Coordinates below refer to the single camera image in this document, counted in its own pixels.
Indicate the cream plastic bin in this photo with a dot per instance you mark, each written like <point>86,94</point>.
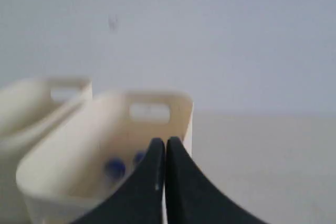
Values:
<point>63,176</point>
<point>31,108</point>

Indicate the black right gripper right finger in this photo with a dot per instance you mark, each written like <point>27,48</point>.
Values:
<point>190,195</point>

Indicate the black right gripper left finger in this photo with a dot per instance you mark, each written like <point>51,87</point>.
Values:
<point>139,198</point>

